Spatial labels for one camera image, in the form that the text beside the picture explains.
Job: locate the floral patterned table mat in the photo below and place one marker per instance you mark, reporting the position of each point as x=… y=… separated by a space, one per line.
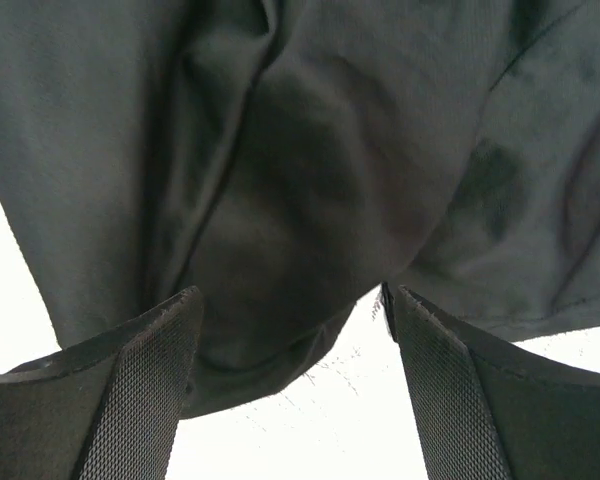
x=349 y=417

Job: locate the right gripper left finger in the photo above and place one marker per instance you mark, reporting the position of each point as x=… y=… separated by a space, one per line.
x=107 y=408

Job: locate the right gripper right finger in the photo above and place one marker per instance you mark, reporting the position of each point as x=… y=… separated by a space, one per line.
x=487 y=409

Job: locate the black t shirt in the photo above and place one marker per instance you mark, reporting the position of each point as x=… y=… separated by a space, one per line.
x=285 y=157

